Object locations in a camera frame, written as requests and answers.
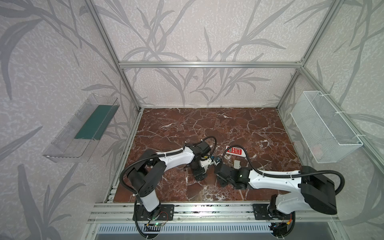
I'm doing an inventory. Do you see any red white remote control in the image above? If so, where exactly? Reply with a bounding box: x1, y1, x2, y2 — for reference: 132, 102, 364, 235
226, 147, 246, 158

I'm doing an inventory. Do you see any white battery cover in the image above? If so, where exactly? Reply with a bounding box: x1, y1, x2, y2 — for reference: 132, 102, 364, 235
233, 160, 241, 170

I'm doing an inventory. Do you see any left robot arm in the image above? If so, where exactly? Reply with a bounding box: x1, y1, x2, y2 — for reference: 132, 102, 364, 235
119, 138, 217, 216

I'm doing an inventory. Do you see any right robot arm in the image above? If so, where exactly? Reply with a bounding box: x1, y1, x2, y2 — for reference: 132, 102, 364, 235
215, 163, 345, 216

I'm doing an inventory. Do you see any green mat in shelf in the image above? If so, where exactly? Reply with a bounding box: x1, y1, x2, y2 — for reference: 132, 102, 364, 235
75, 105, 120, 141

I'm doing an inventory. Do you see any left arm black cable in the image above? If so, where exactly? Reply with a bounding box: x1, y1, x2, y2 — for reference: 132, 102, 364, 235
119, 135, 218, 199

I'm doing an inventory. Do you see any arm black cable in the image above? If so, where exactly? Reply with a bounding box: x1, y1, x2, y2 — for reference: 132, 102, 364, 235
221, 144, 346, 196
119, 135, 218, 199

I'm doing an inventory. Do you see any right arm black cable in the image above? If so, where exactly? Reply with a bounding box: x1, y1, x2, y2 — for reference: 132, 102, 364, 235
221, 144, 346, 196

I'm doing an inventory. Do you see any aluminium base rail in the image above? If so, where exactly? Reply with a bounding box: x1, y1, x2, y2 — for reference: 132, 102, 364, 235
86, 201, 340, 224

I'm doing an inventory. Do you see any white wire mesh basket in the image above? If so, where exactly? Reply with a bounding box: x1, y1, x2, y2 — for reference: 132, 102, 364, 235
291, 91, 363, 164

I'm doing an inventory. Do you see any aluminium frame crossbar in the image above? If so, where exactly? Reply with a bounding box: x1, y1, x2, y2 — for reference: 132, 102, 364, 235
119, 61, 302, 69

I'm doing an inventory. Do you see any clear plastic wall shelf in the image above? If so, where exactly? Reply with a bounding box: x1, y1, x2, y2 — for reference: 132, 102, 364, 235
43, 94, 120, 163

